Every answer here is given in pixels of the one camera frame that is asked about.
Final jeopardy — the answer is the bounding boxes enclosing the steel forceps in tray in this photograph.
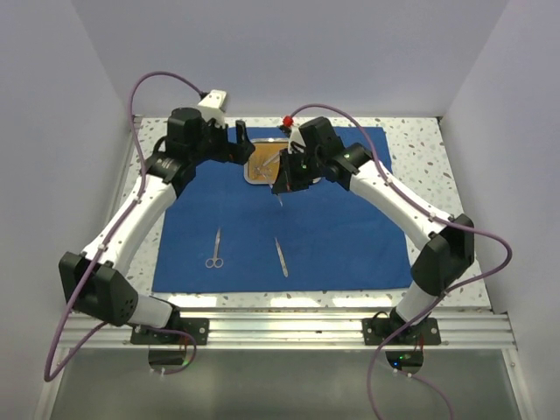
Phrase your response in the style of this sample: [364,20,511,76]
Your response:
[249,152,279,181]

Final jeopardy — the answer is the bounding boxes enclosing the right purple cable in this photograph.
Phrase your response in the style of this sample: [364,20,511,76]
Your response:
[286,103,513,420]

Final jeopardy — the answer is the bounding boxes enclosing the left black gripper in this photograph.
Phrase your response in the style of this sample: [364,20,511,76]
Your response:
[189,114,254,165]

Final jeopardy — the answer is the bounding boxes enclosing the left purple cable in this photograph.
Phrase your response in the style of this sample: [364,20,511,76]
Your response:
[43,72,207,382]

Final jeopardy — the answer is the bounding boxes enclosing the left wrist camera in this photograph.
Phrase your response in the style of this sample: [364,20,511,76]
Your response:
[196,89,228,125]

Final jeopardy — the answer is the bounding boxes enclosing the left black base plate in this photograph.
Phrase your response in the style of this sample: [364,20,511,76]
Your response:
[129,318,210,346]

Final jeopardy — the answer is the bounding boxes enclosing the metal instrument tray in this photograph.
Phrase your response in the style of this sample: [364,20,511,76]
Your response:
[244,137,305,186]

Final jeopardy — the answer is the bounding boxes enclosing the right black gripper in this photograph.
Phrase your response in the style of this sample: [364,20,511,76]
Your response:
[274,146,325,193]

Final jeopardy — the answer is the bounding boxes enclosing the steel scissors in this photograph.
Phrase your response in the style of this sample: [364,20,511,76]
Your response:
[205,227,224,269]

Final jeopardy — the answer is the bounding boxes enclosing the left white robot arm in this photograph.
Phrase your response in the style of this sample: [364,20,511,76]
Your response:
[59,108,255,344]

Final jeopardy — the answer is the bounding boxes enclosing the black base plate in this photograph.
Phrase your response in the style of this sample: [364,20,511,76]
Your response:
[361,311,442,346]
[129,318,210,346]

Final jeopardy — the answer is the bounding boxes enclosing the purple cable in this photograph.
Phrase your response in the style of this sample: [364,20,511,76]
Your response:
[43,72,207,382]
[286,103,513,420]

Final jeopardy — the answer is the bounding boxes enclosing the steel scalpel handle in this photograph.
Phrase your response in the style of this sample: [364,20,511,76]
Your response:
[275,237,289,278]

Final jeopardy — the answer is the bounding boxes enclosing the aluminium mounting rail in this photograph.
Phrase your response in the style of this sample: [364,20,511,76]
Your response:
[56,305,517,351]

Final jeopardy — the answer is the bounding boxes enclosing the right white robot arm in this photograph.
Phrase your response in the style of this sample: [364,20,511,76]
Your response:
[272,115,474,344]

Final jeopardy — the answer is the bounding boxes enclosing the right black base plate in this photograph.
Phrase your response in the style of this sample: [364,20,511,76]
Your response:
[361,311,442,346]

